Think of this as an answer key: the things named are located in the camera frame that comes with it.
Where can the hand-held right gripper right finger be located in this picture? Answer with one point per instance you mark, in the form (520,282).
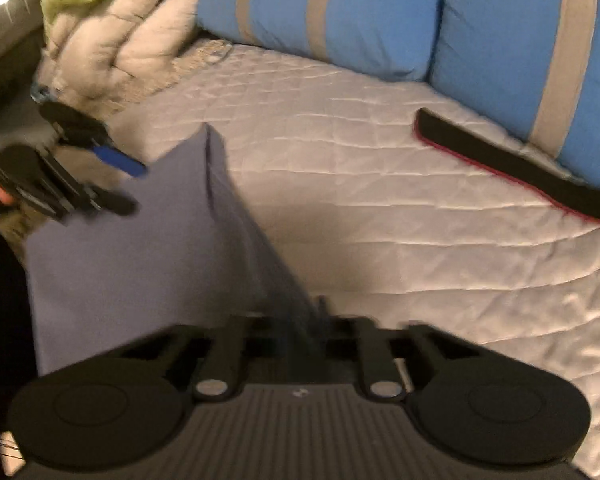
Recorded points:
(337,335)

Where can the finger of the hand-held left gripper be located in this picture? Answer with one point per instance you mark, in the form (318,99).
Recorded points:
(117,205)
(122,162)

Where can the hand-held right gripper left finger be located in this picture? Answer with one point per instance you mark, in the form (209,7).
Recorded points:
(265,335)

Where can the beige quilted comforter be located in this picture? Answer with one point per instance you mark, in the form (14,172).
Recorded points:
(125,35)

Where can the grey quilted bedspread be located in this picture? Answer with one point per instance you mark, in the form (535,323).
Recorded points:
(380,210)

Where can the lace trimmed beige blanket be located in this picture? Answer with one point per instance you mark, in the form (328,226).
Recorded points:
(205,52)

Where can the blue grey-striped pillow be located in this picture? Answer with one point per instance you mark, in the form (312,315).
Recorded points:
(495,50)
(370,15)

